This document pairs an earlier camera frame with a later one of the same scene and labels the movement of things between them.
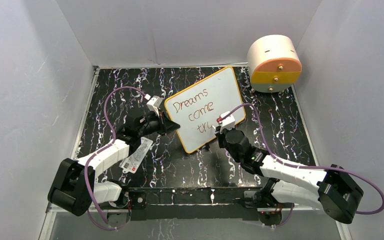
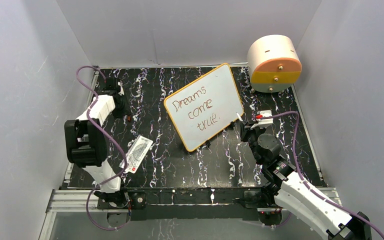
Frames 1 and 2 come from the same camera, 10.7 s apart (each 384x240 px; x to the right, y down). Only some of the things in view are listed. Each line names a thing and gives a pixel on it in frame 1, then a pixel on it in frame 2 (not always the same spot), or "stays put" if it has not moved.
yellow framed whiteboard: x=196 y=109 stays put
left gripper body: x=154 y=125 to x=122 y=110
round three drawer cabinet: x=274 y=63 stays put
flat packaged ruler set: x=131 y=163 stays put
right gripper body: x=223 y=143 to x=251 y=136
